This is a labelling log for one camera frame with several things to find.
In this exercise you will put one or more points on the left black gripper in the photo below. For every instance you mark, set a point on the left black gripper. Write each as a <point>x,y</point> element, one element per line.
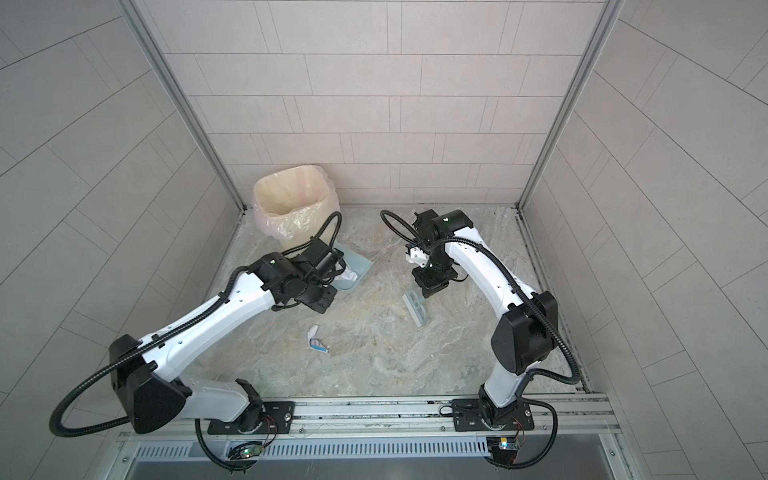
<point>324,305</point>

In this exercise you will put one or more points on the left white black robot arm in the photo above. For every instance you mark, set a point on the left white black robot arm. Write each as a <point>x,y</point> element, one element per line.
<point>146,373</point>

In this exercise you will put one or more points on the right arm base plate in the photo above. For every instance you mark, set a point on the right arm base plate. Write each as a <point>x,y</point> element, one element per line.
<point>469,416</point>

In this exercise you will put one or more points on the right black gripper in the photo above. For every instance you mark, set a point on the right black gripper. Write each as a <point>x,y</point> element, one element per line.
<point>427,285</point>

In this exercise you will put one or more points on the beige trash bin with bag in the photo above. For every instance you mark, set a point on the beige trash bin with bag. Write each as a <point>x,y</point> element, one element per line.
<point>292,205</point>

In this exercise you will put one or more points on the white blue-red paper scrap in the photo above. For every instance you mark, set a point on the white blue-red paper scrap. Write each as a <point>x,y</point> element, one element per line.
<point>314,342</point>

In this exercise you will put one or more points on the right circuit board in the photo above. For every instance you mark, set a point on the right circuit board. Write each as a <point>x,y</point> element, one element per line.
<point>503,450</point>

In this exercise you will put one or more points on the circuit board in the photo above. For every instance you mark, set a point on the circuit board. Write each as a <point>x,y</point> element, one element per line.
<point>245,451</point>
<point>503,450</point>

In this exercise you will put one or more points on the grey-green plastic dustpan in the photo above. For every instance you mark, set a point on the grey-green plastic dustpan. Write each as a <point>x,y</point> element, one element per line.
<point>360,264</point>

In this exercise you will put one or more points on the aluminium mounting rail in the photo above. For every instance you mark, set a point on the aluminium mounting rail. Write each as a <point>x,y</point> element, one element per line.
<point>428,416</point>

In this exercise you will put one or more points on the grey-green hand brush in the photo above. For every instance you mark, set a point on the grey-green hand brush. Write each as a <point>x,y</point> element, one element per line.
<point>415,304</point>

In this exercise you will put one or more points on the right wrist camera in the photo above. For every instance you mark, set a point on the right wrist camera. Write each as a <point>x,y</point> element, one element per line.
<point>417,256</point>

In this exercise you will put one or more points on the left circuit board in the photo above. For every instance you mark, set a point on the left circuit board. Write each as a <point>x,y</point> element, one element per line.
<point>245,451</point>

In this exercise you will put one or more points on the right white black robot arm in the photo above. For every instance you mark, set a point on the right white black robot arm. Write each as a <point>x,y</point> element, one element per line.
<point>526,342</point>

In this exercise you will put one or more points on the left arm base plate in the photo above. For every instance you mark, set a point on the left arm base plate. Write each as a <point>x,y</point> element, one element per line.
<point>261,418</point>

